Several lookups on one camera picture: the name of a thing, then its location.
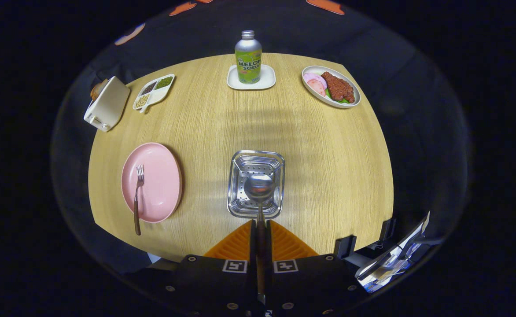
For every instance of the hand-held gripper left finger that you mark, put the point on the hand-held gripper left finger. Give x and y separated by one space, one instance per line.
205 281

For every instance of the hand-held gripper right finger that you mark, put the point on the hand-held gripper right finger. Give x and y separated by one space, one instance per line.
311 281

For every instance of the shiny flat screen device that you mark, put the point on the shiny flat screen device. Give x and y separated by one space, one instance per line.
390 262

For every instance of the square metal drain tray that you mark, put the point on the square metal drain tray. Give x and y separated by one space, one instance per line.
240 207

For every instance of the pink round plate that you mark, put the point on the pink round plate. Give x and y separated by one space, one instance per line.
159 185

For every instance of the green vegetable leaves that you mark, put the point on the green vegetable leaves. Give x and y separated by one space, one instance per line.
341 101

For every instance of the white oval food plate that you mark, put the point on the white oval food plate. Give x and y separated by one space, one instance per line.
317 94

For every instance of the white divided bean dish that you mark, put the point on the white divided bean dish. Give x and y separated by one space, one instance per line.
154 93

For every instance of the brown meat piece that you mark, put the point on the brown meat piece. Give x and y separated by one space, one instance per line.
338 86

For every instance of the pink ham slices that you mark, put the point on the pink ham slices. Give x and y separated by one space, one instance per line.
315 82

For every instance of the white toaster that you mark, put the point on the white toaster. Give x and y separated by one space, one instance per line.
110 103

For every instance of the white square coaster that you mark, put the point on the white square coaster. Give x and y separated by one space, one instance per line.
267 82

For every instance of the brown toast slice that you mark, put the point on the brown toast slice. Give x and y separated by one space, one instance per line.
97 89

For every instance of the green soda bottle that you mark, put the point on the green soda bottle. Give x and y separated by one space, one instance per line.
248 57

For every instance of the black bracket stand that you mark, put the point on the black bracket stand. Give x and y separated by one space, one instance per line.
345 246
388 229

